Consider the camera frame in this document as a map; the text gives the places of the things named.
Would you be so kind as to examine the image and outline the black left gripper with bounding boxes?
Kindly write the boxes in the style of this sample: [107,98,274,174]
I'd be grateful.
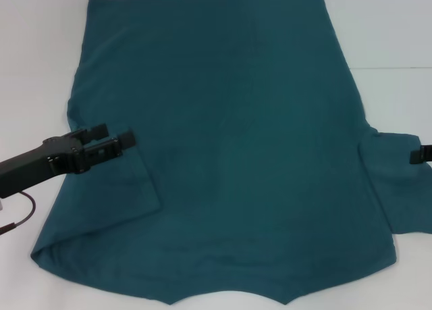
[0,123,137,198]

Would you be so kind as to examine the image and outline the blue teal shirt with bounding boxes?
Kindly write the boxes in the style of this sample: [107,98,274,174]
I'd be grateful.
[29,0,432,306]

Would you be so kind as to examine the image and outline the left gripper cable with plug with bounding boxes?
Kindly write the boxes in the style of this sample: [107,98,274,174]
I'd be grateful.
[0,189,39,237]

